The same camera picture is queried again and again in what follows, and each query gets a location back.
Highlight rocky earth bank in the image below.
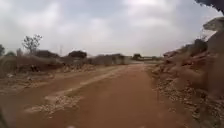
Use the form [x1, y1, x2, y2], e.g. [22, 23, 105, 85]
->
[146, 16, 224, 128]

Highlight red dirt road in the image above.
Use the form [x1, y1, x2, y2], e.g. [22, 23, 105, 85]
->
[0, 63, 188, 128]

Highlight low grey wall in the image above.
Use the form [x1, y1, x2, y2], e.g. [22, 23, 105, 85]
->
[87, 53, 132, 66]

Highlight patch of pale stones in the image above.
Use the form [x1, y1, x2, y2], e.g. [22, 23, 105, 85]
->
[23, 94, 84, 116]

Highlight dry scrub ground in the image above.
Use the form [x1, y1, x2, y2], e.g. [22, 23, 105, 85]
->
[0, 49, 101, 88]

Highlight row of dark bushes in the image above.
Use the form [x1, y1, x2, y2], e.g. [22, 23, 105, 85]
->
[33, 49, 88, 60]

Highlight bare thin tree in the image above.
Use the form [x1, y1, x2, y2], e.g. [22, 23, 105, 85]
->
[21, 33, 44, 56]

